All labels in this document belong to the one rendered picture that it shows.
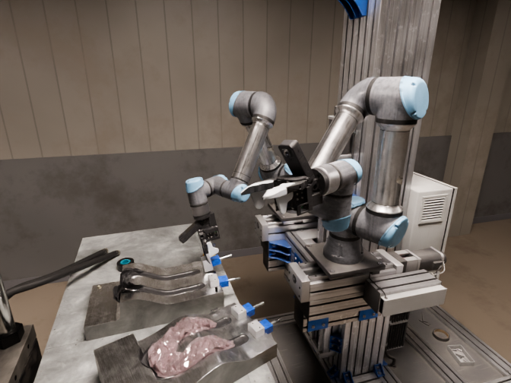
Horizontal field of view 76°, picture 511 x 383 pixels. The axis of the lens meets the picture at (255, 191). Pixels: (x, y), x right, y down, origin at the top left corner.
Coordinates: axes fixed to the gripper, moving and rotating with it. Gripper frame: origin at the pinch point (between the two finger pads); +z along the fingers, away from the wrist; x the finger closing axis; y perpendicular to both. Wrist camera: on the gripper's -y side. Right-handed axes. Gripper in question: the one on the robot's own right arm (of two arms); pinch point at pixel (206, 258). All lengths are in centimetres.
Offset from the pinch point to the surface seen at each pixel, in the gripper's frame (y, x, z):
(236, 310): 3.9, -28.5, 10.4
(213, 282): -0.8, -13.6, 4.6
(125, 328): -35.4, -16.9, 9.7
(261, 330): 8.7, -40.1, 13.4
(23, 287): -69, 2, -9
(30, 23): -67, 145, -142
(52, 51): -60, 147, -123
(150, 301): -24.7, -18.2, 1.6
